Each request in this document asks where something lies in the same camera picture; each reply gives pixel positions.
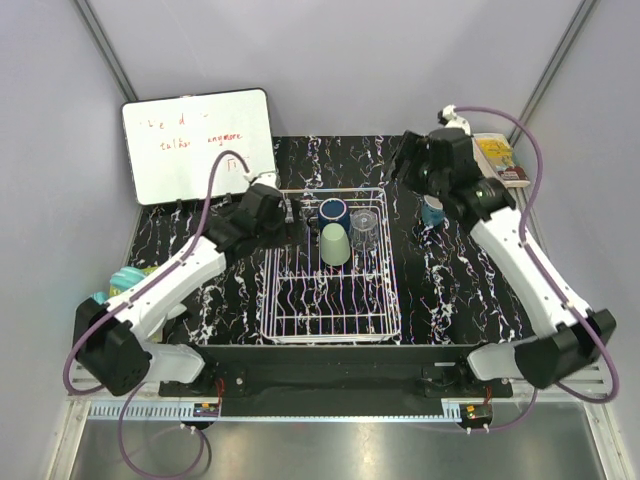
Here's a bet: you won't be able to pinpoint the pale green cup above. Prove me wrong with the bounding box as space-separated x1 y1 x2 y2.
320 223 351 267

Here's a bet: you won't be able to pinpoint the light blue dotted mug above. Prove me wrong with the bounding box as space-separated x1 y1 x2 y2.
421 195 445 228

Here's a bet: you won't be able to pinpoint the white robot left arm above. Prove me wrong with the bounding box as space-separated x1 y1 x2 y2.
71 183 305 396

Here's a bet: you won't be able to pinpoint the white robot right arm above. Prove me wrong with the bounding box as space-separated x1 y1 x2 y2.
384 128 616 397

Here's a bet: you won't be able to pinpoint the dark blue ceramic mug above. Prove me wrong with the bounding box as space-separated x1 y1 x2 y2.
317 198 350 232

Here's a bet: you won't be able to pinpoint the yellow paperback book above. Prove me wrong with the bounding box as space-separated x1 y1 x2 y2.
473 133 530 188

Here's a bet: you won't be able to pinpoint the clear glass right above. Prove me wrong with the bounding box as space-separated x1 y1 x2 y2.
350 209 379 252

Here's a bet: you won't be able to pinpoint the white dry-erase board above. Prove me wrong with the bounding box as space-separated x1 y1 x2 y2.
121 88 276 206

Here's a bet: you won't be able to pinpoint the teal headphones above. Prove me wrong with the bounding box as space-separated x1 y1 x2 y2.
91 266 146 304

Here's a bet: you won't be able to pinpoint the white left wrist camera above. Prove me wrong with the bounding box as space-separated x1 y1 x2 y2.
243 170 281 190

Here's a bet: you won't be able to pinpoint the white wire dish rack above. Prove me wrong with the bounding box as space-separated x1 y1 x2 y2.
258 187 401 344

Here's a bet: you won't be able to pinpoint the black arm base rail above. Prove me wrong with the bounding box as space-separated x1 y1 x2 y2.
159 345 513 421

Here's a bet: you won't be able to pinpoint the white slotted cable duct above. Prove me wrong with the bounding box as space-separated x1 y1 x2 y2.
88 402 220 422

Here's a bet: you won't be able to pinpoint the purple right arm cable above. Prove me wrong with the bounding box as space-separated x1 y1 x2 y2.
452 104 621 434

